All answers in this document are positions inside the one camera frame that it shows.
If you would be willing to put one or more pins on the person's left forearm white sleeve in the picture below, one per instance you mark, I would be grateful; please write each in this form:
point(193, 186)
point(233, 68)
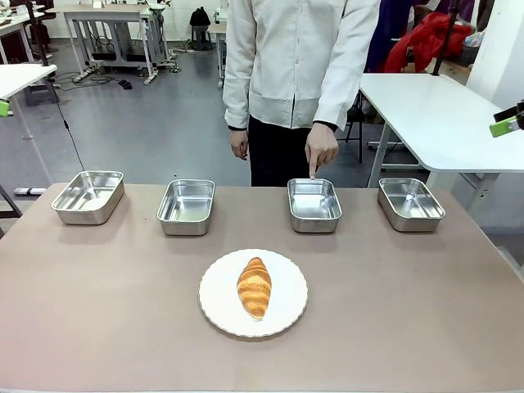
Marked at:
point(348, 82)

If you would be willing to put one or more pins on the person's right forearm white sleeve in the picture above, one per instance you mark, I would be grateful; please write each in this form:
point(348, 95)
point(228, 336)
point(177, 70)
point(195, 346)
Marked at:
point(239, 82)

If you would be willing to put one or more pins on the steel tray container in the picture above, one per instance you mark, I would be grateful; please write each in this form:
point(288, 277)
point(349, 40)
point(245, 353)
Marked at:
point(186, 226)
point(314, 224)
point(411, 223)
point(88, 213)

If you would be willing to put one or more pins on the golden croissant bread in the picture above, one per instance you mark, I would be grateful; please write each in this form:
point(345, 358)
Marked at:
point(254, 286)

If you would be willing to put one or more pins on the person's left hand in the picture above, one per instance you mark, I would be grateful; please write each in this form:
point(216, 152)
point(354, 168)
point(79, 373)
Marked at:
point(323, 145)

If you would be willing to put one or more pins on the person's right hand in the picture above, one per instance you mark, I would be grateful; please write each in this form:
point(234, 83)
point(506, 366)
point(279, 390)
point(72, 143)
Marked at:
point(238, 143)

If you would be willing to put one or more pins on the small white side table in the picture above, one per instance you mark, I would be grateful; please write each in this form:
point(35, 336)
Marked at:
point(20, 75)

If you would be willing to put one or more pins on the large white side table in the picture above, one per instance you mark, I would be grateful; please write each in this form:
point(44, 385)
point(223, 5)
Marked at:
point(430, 114)

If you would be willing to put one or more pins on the white power strip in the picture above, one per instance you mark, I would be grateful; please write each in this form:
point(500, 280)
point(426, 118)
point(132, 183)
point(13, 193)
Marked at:
point(29, 191)

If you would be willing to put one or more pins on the black pole clamp stand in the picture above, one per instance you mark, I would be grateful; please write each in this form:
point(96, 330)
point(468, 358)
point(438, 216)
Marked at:
point(444, 37)

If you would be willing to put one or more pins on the red cloth pile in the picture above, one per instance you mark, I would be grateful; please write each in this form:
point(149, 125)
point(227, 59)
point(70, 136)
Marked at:
point(430, 39)

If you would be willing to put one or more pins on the grey background workbench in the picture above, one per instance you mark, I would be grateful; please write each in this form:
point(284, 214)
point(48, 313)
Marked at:
point(110, 16)

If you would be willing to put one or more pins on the black backpack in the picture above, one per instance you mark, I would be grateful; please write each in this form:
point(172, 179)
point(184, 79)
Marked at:
point(200, 17)

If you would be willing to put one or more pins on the person's torso in white shirt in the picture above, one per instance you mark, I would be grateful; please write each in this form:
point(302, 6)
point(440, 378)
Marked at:
point(294, 61)

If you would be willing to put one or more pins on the white scalloped plate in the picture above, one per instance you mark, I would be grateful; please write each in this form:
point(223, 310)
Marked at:
point(288, 286)

